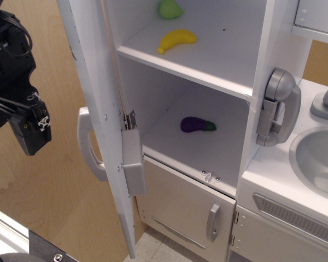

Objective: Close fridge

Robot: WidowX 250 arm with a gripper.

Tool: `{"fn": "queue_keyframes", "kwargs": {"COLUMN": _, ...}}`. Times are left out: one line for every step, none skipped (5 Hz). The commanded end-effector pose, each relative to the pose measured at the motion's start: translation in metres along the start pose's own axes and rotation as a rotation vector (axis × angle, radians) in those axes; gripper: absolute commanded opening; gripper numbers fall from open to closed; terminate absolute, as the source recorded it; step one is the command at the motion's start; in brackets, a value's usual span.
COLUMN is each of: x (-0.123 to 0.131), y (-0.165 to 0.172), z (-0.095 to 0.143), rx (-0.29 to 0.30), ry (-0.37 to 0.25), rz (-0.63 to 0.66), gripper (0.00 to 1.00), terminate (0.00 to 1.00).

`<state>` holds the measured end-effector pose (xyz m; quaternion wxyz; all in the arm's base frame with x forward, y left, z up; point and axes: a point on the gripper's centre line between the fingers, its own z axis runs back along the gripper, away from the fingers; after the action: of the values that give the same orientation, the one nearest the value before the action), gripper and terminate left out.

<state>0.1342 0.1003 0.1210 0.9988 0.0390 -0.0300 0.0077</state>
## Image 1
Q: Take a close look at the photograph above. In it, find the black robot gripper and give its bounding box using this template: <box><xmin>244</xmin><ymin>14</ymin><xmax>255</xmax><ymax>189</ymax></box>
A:
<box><xmin>0</xmin><ymin>1</ymin><xmax>51</xmax><ymax>156</ymax></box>

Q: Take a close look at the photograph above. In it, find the white fridge door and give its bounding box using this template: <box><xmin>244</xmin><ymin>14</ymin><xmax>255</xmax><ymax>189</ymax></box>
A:
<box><xmin>57</xmin><ymin>1</ymin><xmax>136</xmax><ymax>258</ymax></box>

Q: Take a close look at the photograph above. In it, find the metal fridge door hinge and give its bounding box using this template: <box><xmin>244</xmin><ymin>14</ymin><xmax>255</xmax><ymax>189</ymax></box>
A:
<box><xmin>124</xmin><ymin>110</ymin><xmax>137</xmax><ymax>130</ymax></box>

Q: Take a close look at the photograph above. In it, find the grey ice dispenser box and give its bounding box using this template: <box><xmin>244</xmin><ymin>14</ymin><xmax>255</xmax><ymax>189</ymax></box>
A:
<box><xmin>122</xmin><ymin>129</ymin><xmax>147</xmax><ymax>197</ymax></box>

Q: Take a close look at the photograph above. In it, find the purple toy eggplant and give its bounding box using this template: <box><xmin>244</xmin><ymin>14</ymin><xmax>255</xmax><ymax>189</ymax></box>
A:
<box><xmin>180</xmin><ymin>116</ymin><xmax>216</xmax><ymax>133</ymax></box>

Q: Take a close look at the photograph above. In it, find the white toy kitchen cabinet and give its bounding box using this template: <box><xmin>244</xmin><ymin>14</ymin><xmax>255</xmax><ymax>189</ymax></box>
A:
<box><xmin>103</xmin><ymin>0</ymin><xmax>328</xmax><ymax>262</ymax></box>

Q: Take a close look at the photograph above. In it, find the yellow toy banana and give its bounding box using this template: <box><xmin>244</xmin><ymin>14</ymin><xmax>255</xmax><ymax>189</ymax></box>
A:
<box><xmin>157</xmin><ymin>29</ymin><xmax>197</xmax><ymax>55</ymax></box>

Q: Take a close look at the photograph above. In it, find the green toy pear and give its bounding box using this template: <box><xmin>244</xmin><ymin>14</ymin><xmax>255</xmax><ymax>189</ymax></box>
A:
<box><xmin>158</xmin><ymin>0</ymin><xmax>184</xmax><ymax>19</ymax></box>

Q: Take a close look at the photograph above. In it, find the white magnetic door catch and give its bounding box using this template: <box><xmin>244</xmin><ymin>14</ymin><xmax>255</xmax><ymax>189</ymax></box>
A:
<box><xmin>200</xmin><ymin>170</ymin><xmax>221</xmax><ymax>183</ymax></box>

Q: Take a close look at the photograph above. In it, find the white lower freezer door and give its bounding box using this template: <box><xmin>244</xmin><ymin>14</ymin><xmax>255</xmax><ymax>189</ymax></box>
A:
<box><xmin>136</xmin><ymin>157</ymin><xmax>236</xmax><ymax>261</ymax></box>

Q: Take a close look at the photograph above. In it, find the brass oven door hinge upper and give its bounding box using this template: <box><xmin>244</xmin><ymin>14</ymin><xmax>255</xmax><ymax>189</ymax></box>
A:
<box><xmin>233</xmin><ymin>211</ymin><xmax>239</xmax><ymax>224</ymax></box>

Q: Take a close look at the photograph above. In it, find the brass oven door hinge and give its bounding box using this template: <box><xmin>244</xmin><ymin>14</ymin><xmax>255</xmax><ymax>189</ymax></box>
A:
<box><xmin>233</xmin><ymin>211</ymin><xmax>239</xmax><ymax>224</ymax></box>
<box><xmin>230</xmin><ymin>235</ymin><xmax>235</xmax><ymax>246</ymax></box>

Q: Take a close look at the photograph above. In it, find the brass oven door hinge lower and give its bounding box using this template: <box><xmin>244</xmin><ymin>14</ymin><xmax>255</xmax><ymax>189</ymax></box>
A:
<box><xmin>230</xmin><ymin>235</ymin><xmax>235</xmax><ymax>246</ymax></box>

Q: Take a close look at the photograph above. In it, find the grey toy telephone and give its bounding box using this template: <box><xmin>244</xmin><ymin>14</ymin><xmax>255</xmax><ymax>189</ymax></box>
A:
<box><xmin>256</xmin><ymin>68</ymin><xmax>301</xmax><ymax>147</ymax></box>

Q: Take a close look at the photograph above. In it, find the white oven door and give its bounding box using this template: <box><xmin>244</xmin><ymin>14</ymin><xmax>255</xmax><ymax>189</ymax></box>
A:
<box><xmin>230</xmin><ymin>206</ymin><xmax>328</xmax><ymax>261</ymax></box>

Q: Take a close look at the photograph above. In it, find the silver toy sink bowl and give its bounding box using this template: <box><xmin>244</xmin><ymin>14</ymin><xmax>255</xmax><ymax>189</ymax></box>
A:
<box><xmin>289</xmin><ymin>127</ymin><xmax>328</xmax><ymax>199</ymax></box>

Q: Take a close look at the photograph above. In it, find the grey oven vent panel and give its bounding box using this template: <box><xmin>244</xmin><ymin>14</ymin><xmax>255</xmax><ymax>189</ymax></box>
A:
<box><xmin>253</xmin><ymin>193</ymin><xmax>328</xmax><ymax>244</ymax></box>

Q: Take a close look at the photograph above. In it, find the white upper microwave door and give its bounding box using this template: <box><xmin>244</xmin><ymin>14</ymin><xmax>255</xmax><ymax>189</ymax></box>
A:
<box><xmin>295</xmin><ymin>0</ymin><xmax>328</xmax><ymax>33</ymax></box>

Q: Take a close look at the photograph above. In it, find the white fridge door handle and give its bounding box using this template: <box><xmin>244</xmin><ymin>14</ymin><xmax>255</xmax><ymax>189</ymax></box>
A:
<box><xmin>77</xmin><ymin>107</ymin><xmax>108</xmax><ymax>182</ymax></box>

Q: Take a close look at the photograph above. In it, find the aluminium frame rail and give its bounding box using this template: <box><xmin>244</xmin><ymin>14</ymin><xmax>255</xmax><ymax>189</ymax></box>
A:
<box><xmin>0</xmin><ymin>211</ymin><xmax>30</xmax><ymax>255</ymax></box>

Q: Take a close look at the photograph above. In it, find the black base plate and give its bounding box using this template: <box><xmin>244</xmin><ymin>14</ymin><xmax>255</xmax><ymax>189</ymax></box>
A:
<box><xmin>0</xmin><ymin>229</ymin><xmax>77</xmax><ymax>262</ymax></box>

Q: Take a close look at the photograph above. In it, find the grey lower door handle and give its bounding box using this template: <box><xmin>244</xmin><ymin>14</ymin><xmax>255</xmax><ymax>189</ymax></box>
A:
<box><xmin>206</xmin><ymin>204</ymin><xmax>220</xmax><ymax>242</ymax></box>

